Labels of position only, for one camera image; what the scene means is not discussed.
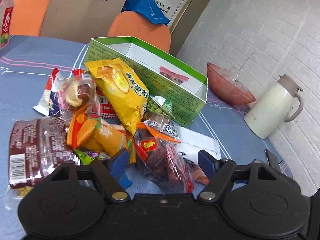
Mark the light blue green packet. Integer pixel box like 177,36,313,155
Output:
74,149,111,165

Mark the red dates bag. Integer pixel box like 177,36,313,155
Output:
134,128,194,193

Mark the orange snack bag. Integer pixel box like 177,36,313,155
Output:
67,106,137,164

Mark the yellow chip bag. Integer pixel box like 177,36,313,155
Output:
85,58,149,134

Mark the green pea packet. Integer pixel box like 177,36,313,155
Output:
147,95,175,119

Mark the clear cookie packet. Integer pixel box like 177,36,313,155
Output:
59,73,101,121

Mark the brown snack bag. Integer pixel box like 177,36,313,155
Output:
4,116,81,210

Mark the red white blue packet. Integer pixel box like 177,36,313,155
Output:
33,68,69,116

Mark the pink nut packet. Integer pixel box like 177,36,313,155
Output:
159,66,189,85

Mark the white thermos jug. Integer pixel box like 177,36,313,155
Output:
244,74,304,139

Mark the green cardboard box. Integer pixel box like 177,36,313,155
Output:
85,36,208,127

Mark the red bowl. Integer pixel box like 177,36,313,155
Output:
207,62,256,105

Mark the right orange chair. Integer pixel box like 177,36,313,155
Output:
107,11,171,53

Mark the orange chair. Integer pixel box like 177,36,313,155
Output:
9,0,50,36
107,11,171,53

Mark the brown paper bag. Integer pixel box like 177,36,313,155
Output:
40,0,126,43

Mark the blue plastic bag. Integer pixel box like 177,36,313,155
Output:
121,0,170,25

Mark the left orange chair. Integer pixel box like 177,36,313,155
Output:
9,0,50,36

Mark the white juice carton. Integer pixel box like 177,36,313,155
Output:
0,0,14,49

